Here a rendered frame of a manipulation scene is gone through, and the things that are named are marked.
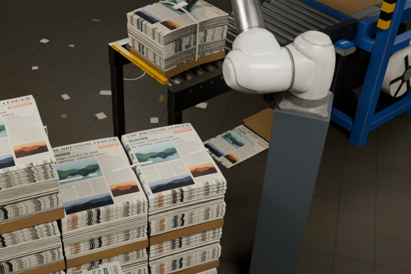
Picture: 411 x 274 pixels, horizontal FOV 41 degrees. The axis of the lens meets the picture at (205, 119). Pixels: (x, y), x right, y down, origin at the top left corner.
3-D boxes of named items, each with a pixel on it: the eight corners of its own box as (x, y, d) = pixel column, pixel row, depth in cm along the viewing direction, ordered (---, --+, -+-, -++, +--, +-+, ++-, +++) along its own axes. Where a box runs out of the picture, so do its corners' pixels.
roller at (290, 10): (326, 35, 305) (328, 27, 302) (266, 7, 334) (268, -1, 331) (331, 33, 308) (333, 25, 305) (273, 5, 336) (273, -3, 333)
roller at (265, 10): (311, 41, 298) (312, 33, 295) (251, 11, 326) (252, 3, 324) (317, 39, 301) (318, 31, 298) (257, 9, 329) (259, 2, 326)
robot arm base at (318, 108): (332, 88, 211) (334, 76, 208) (327, 120, 193) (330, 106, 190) (285, 79, 214) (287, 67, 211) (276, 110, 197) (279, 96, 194)
